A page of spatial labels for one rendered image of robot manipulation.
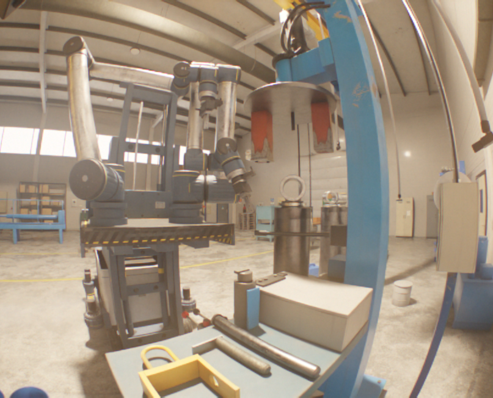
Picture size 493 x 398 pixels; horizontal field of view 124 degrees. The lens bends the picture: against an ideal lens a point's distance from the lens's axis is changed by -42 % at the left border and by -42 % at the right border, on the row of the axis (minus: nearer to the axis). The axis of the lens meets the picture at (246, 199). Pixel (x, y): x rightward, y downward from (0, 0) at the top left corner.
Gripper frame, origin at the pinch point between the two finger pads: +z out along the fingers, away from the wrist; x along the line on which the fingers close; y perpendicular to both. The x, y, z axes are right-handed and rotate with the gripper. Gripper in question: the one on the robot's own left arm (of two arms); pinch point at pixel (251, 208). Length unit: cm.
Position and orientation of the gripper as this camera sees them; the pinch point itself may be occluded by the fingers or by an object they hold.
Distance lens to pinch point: 112.7
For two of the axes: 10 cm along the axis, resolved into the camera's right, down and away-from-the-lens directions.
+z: 3.9, 9.0, -1.6
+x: -3.2, -0.3, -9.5
